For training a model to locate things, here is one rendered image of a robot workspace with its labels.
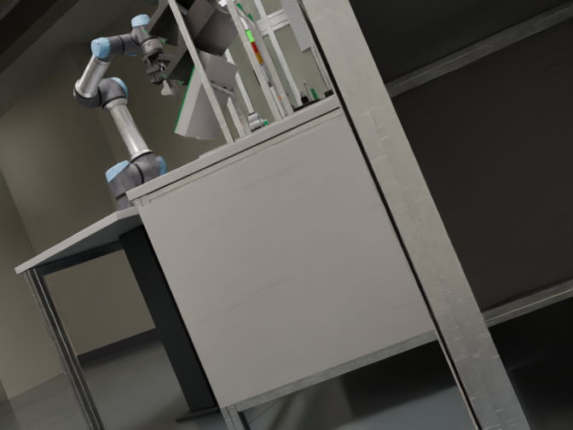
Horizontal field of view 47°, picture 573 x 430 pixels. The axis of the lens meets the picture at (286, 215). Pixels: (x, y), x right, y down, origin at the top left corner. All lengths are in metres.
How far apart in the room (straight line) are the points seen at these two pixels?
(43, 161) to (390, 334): 7.12
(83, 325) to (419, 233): 8.19
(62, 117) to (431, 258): 7.60
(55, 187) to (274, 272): 6.78
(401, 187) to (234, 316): 1.26
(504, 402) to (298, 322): 1.19
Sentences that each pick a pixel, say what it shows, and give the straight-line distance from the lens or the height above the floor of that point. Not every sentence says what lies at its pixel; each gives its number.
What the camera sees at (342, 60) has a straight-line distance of 0.72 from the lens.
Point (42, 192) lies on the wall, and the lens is 8.75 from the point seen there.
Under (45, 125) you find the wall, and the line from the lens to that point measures 8.46.
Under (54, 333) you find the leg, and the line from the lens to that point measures 2.85.
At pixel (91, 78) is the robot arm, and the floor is 1.47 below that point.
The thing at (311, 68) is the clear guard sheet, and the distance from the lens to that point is 3.98.
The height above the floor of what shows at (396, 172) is 0.59.
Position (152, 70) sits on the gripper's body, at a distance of 2.70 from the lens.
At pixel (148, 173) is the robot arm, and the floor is 1.04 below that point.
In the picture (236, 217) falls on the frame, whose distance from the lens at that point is 1.88.
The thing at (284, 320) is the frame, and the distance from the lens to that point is 1.89.
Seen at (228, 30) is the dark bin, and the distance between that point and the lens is 2.38.
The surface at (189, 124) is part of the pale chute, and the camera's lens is 2.21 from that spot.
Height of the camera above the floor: 0.58
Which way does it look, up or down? 1 degrees up
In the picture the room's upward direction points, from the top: 23 degrees counter-clockwise
